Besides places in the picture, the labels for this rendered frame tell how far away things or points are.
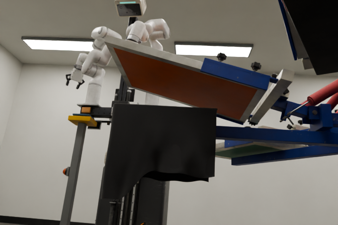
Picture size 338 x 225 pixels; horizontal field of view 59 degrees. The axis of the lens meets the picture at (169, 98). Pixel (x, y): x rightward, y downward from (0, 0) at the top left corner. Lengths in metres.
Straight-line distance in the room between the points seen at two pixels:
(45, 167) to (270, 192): 3.97
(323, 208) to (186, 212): 2.24
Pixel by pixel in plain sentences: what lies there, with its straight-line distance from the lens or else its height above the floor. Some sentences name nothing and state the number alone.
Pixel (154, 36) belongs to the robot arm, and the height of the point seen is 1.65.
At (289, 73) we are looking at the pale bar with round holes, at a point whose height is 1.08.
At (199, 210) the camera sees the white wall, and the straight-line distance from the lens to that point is 5.32.
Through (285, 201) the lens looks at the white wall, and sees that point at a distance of 5.55.
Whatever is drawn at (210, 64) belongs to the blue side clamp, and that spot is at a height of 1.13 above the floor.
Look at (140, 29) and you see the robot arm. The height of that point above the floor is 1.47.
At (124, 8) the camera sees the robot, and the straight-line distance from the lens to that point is 2.36.
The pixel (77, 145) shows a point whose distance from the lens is 1.76.
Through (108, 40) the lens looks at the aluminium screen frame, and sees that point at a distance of 1.48.
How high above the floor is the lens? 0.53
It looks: 19 degrees up
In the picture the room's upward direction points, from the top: 5 degrees clockwise
